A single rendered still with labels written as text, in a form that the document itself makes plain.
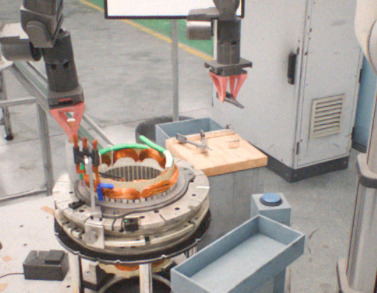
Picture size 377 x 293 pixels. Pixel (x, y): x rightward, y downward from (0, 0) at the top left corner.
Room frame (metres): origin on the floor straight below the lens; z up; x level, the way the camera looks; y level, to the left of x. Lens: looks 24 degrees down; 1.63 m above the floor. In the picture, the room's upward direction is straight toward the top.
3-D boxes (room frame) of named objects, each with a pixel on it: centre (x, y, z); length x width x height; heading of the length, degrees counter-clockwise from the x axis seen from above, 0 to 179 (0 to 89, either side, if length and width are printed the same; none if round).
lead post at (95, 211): (0.90, 0.18, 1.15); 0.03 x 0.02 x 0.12; 15
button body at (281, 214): (1.06, -0.18, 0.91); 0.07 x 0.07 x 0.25; 8
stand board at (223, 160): (1.28, -0.06, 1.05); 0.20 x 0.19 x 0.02; 23
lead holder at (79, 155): (0.91, 0.19, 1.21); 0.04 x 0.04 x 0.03; 23
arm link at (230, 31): (1.32, -0.09, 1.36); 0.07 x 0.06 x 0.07; 81
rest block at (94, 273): (1.08, 0.22, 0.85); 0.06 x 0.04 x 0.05; 155
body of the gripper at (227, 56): (1.32, -0.09, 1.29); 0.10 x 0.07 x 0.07; 114
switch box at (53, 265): (1.14, 0.36, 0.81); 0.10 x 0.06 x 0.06; 85
